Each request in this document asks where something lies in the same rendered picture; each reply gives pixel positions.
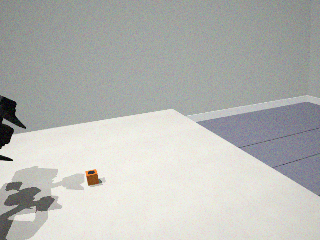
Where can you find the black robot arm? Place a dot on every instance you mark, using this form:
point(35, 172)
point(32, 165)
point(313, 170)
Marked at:
point(6, 133)

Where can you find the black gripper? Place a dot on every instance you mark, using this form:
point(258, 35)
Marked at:
point(7, 111)

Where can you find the orange block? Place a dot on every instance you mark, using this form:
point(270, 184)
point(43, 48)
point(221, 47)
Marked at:
point(92, 177)

